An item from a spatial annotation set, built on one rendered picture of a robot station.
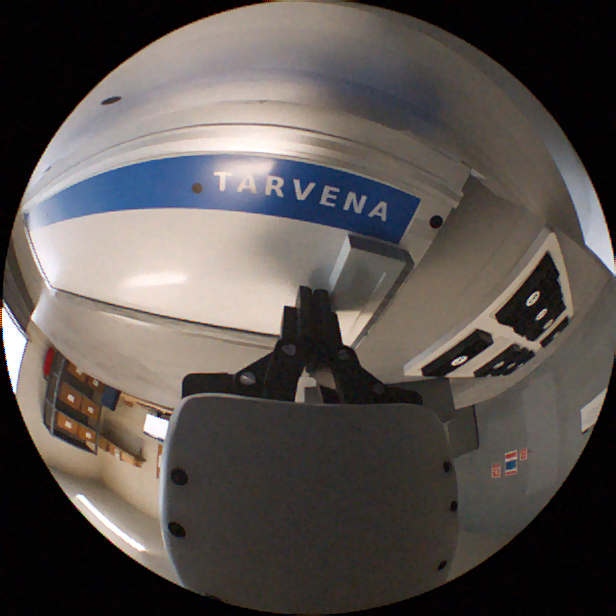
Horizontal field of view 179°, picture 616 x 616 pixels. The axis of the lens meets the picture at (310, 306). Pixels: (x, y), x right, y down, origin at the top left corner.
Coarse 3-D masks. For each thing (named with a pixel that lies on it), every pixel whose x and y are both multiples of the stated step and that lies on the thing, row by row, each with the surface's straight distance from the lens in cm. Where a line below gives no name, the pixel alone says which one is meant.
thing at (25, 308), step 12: (12, 252) 69; (12, 264) 71; (12, 276) 74; (12, 288) 76; (24, 288) 81; (12, 300) 78; (24, 300) 84; (12, 312) 80; (24, 312) 87; (24, 324) 90
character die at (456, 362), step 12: (468, 336) 27; (480, 336) 27; (456, 348) 28; (468, 348) 28; (480, 348) 30; (444, 360) 29; (456, 360) 30; (468, 360) 32; (432, 372) 32; (444, 372) 33
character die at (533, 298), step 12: (540, 264) 24; (552, 264) 26; (540, 276) 24; (552, 276) 27; (528, 288) 24; (540, 288) 27; (516, 300) 25; (528, 300) 26; (504, 312) 25; (516, 312) 27; (528, 312) 29; (504, 324) 27; (516, 324) 30
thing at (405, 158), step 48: (96, 144) 16; (144, 144) 12; (192, 144) 10; (240, 144) 10; (288, 144) 9; (336, 144) 9; (384, 144) 10; (432, 144) 9; (48, 192) 23; (432, 192) 11; (432, 240) 13
